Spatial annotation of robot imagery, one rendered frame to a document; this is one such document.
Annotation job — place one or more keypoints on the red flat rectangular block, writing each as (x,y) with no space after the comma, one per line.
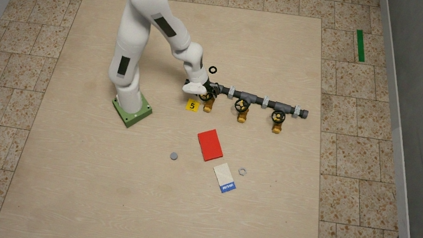
(210,145)

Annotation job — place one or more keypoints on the grey pipe manifold with three valves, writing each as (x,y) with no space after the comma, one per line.
(246,100)

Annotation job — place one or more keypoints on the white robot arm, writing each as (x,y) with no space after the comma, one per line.
(132,37)

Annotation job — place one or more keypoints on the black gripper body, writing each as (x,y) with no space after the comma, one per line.
(207,84)

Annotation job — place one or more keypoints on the grey round disc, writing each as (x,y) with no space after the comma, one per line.
(173,156)

